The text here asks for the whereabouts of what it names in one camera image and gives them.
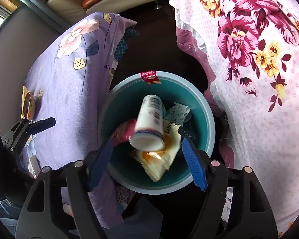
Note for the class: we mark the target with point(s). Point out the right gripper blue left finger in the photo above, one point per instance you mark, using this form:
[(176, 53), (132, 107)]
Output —
[(97, 162)]

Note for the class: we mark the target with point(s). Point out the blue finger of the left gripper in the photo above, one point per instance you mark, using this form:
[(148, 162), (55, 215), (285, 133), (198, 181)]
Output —
[(41, 125)]

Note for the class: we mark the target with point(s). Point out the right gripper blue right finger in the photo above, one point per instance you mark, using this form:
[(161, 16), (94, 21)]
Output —
[(195, 166)]

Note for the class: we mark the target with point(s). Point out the brown coconut shell bowl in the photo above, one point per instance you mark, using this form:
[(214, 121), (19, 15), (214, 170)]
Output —
[(31, 112)]

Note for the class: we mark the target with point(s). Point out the gold black snack bag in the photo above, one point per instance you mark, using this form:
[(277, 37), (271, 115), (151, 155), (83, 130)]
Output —
[(156, 163)]

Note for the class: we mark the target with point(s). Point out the red snack wrapper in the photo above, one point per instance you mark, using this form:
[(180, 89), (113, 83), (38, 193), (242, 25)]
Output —
[(123, 132)]

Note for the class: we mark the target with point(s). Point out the white blue paper cup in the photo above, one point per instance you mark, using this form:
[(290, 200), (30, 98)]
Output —
[(148, 131)]

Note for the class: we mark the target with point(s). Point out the white patterned face mask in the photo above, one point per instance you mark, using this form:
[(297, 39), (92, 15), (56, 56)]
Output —
[(178, 114)]

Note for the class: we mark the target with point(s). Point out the teal plastic trash bin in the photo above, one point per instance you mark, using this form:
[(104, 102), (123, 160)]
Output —
[(123, 104)]

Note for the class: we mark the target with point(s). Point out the yellow crumpled napkin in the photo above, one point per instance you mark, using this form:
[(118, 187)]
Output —
[(25, 101)]

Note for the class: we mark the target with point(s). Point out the purple floral bed sheet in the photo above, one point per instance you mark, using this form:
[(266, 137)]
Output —
[(70, 81)]

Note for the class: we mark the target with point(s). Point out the pink floral quilt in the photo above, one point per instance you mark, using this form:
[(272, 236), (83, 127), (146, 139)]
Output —
[(253, 51)]

